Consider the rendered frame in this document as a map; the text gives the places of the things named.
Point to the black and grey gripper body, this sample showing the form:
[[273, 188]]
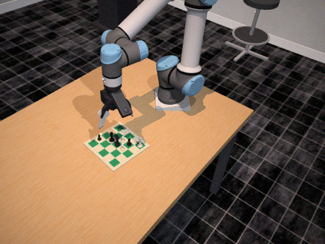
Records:
[[106, 98]]

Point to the green and white chessboard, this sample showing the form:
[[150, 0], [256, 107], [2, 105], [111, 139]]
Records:
[[111, 155]]

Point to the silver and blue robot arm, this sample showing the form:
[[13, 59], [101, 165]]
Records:
[[175, 79]]

